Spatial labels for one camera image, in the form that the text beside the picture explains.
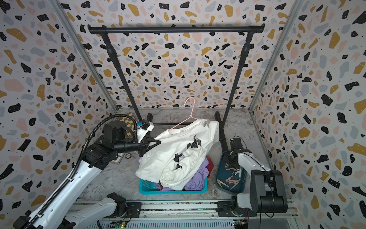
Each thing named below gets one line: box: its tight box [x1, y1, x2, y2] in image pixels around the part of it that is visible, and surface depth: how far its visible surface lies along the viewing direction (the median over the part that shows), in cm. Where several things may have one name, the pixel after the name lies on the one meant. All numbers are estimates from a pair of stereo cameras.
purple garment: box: [154, 158, 210, 192], surface depth 76 cm
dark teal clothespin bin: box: [215, 151, 248, 195], surface depth 85 cm
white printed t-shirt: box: [135, 118, 220, 191], surface depth 76 cm
